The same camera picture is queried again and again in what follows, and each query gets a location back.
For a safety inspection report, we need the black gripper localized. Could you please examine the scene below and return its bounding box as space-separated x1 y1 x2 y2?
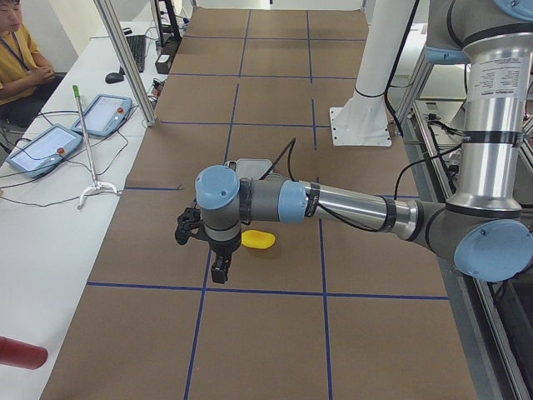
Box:
205 227 242 284

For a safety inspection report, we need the yellow mango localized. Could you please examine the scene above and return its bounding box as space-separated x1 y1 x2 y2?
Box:
242 229 276 250

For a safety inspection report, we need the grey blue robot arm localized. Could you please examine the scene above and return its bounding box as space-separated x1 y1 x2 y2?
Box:
193 1 532 283

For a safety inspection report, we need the brown paper table mat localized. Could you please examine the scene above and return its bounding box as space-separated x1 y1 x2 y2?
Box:
40 6 507 400

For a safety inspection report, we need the silver stand with green tip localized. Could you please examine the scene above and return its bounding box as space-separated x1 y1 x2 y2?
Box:
72 85 120 211

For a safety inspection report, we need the far teach pendant tablet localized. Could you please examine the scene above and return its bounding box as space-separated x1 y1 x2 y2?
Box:
82 93 132 138

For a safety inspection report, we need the teach pendant tablet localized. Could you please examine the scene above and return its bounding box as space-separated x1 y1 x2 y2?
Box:
82 93 132 138
7 124 82 178

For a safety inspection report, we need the near teach pendant tablet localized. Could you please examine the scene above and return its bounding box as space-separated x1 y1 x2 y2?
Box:
7 124 82 178

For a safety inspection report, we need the black device box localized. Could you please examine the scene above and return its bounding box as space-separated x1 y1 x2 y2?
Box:
155 54 173 75

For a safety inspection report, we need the black computer mouse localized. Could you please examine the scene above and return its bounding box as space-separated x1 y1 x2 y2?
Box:
105 72 124 84

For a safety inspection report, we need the red cylinder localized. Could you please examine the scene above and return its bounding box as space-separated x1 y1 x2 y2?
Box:
1 337 48 370

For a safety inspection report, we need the black tripod stand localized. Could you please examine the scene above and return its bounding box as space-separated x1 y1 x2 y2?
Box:
154 0 182 54

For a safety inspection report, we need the black keyboard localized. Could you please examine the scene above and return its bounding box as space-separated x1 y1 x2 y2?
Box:
126 35 147 73

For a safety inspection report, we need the person in yellow shirt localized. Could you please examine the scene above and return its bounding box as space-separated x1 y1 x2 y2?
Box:
1 1 63 128

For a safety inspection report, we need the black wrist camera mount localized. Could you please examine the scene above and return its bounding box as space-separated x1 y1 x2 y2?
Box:
174 207 207 246

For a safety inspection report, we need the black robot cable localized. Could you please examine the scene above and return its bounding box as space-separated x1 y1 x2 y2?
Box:
266 139 459 233

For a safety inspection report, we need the aluminium frame post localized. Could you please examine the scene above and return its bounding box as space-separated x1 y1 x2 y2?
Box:
93 0 156 127

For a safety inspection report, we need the white pedestal base plate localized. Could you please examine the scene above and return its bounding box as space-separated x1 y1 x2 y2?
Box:
329 92 392 148

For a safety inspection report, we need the aluminium frame rail right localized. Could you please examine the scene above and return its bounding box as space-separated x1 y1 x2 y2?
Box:
411 34 532 399

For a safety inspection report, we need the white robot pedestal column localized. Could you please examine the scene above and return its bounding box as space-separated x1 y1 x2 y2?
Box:
354 1 419 100

